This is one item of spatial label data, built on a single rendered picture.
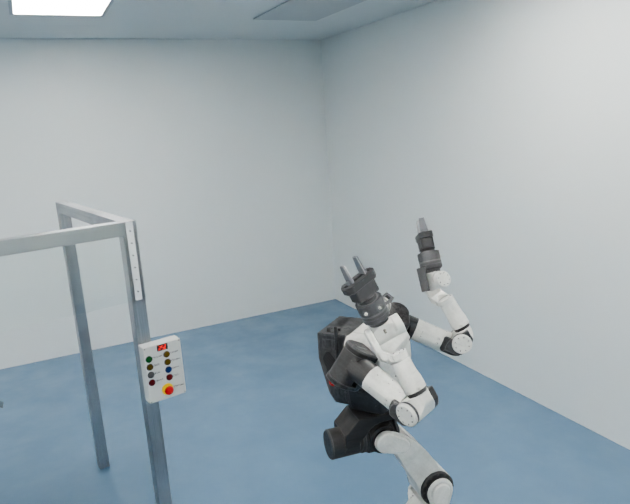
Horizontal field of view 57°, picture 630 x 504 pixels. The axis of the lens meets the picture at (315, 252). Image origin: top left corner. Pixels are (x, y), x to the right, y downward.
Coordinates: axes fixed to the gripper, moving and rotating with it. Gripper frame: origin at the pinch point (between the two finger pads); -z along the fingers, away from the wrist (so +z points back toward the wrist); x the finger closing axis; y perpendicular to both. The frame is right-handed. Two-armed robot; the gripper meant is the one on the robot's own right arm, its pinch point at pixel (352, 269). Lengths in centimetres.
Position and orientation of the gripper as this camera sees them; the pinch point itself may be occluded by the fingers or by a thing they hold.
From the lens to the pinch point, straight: 174.7
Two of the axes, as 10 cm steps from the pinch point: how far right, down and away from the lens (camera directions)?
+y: 5.1, 0.3, -8.6
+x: 7.4, -5.3, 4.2
